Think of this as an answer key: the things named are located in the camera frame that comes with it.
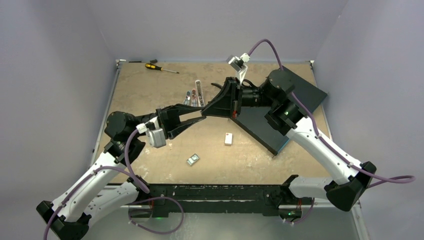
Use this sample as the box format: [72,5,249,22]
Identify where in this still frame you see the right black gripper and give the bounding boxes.
[202,77,277,119]

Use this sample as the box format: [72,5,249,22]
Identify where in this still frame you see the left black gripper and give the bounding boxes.
[137,104,204,139]

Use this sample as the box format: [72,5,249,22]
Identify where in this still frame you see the silver stapler magazine tray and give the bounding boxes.
[183,91,191,106]

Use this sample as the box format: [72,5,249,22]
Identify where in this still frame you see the red silver stapler insert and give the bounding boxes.
[191,88,198,107]

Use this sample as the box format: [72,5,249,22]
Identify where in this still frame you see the silver staple strip block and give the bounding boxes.
[187,154,200,166]

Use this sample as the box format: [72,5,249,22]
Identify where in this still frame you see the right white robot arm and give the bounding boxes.
[201,69,377,212]

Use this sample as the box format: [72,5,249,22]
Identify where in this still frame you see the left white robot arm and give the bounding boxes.
[36,104,201,240]

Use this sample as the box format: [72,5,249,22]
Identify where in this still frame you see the small white box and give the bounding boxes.
[224,132,233,146]

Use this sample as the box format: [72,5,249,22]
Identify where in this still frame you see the black flat box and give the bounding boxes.
[232,68,328,155]

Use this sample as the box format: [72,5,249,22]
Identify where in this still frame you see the yellow black screwdriver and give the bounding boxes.
[145,63,179,74]

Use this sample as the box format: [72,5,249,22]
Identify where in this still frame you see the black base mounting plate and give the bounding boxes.
[136,183,312,218]

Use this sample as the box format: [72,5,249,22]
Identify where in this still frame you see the black handled pliers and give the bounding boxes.
[211,82,223,90]

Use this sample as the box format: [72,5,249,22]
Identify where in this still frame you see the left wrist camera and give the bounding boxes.
[135,122,166,149]

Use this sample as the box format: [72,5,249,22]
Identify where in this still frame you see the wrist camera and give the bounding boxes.
[135,122,166,149]
[226,53,251,83]

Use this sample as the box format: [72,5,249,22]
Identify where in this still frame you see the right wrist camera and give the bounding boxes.
[226,53,251,83]

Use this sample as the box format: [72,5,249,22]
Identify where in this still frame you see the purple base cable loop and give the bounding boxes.
[127,197,185,235]

